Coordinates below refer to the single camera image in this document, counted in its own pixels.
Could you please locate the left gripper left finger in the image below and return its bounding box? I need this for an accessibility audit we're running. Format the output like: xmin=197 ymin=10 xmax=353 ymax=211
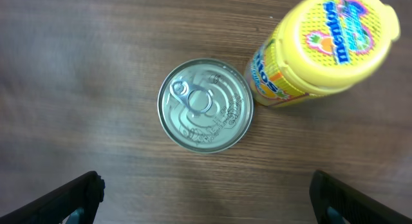
xmin=1 ymin=171 xmax=106 ymax=224

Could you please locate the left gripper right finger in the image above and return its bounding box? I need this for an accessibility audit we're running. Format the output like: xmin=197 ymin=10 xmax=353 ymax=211
xmin=309 ymin=170 xmax=411 ymax=224

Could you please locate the colourful tin can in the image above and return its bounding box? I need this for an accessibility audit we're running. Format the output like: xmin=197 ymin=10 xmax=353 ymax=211
xmin=157 ymin=58 xmax=254 ymax=154

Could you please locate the yellow lidded jar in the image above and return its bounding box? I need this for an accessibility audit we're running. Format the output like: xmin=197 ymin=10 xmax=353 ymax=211
xmin=245 ymin=0 xmax=400 ymax=107

